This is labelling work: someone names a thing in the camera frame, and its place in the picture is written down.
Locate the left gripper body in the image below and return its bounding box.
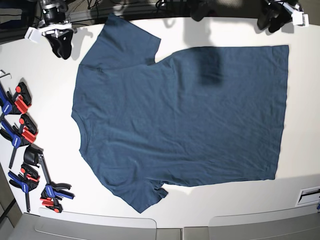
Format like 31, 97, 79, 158
263, 0, 297, 15

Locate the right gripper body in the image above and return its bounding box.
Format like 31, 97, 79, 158
37, 22, 74, 36

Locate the dark blue T-shirt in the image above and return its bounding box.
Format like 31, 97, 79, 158
71, 14, 290, 213

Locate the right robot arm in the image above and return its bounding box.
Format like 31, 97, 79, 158
38, 0, 74, 60

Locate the metal hex key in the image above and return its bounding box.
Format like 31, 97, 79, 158
0, 69, 12, 79

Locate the top blue red bar clamp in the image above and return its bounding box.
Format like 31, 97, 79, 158
0, 81, 32, 121

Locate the blue red bar clamp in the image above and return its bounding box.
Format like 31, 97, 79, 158
8, 163, 40, 213
0, 81, 32, 121
0, 113, 38, 169
38, 153, 75, 213

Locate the bottom blue red bar clamp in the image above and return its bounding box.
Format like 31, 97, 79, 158
38, 153, 75, 213

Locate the grey chair back left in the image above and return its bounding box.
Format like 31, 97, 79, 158
8, 213, 182, 240

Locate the grey chair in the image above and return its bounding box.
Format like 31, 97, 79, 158
8, 213, 182, 240
182, 205, 320, 240

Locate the grey chair back right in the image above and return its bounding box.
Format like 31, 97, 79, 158
182, 205, 320, 240

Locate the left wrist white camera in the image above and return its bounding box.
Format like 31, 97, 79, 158
291, 11, 309, 27

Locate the wrist white camera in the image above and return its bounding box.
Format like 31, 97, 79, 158
291, 11, 309, 27
24, 27, 42, 43

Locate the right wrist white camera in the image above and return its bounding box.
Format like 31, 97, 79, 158
24, 27, 42, 43

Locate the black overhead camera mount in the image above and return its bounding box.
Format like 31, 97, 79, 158
187, 0, 225, 22

